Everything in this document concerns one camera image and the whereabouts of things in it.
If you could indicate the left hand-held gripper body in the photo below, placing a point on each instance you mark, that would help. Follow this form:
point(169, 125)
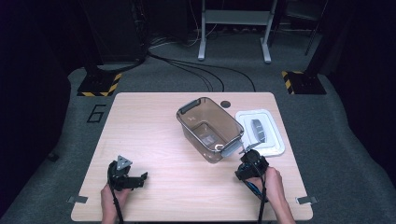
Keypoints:
point(120, 179)

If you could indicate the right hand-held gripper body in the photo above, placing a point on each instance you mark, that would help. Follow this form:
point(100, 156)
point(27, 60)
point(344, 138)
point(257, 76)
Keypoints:
point(250, 165)

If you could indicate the brown transparent plastic container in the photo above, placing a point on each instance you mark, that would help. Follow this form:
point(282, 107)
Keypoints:
point(211, 124)

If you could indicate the person's left hand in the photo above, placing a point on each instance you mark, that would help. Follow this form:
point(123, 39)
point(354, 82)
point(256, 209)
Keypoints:
point(109, 200)

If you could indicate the person's right hand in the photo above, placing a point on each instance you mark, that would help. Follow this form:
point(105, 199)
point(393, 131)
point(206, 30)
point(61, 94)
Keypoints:
point(274, 185)

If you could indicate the white container lid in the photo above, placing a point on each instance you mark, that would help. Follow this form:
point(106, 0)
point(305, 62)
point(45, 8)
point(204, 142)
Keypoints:
point(271, 130)

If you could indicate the grey metal table clip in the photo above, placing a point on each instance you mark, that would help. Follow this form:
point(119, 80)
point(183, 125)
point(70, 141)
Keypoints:
point(306, 200)
point(77, 199)

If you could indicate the black hazard-striped stand base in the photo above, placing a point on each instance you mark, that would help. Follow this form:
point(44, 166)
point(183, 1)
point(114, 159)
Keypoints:
point(96, 84)
point(306, 84)

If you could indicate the white metal stand frame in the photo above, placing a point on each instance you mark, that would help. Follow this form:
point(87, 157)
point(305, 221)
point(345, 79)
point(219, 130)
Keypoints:
point(236, 17)

